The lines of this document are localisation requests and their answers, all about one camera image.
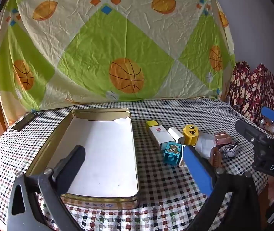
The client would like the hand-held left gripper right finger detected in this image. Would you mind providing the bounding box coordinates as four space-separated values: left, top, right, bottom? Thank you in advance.
182 145 266 231

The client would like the pink metallic box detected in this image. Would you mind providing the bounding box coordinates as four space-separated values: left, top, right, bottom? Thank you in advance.
214 132 232 146

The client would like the blue bear toy block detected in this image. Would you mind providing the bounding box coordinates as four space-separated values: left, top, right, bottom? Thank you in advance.
162 142 183 165

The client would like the yellow face toy block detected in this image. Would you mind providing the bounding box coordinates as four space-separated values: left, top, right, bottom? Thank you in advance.
183 124 199 146

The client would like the translucent white plastic box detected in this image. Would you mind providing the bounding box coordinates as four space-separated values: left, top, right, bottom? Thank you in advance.
168 127 185 145

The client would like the basketball printed sheet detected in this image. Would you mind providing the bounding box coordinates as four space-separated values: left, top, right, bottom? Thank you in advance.
0 0 236 126

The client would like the red plaid bear-print cloth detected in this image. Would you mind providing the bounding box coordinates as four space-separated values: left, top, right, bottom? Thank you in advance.
244 63 274 126
227 61 254 116

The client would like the clear plastic bag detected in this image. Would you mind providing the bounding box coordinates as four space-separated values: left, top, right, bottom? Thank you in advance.
260 118 274 139

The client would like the white box with red logo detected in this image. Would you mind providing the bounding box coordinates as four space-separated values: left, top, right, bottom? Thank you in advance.
149 125 174 151

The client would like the blue white patterned wrapper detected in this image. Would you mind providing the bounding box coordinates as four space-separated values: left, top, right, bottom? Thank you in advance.
220 141 240 159

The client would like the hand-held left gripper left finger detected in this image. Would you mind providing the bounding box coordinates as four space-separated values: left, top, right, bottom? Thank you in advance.
7 145 85 231

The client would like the gold tin box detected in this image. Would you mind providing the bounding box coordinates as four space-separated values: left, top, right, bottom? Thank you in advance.
26 108 140 210

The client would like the checkered tablecloth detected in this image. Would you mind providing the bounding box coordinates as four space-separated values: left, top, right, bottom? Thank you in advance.
0 98 274 231

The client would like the white wrapped packet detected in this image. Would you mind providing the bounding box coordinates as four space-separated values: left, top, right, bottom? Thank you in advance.
196 135 217 159

